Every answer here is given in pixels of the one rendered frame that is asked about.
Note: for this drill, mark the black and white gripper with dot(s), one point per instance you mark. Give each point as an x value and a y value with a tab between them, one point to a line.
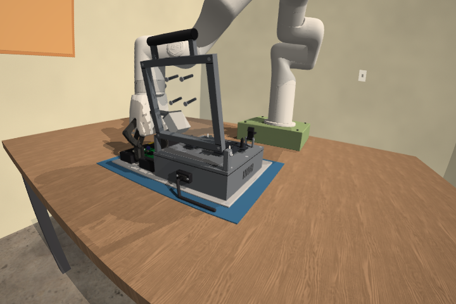
140	123

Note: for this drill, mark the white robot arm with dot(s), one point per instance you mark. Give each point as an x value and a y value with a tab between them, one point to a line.
301	38

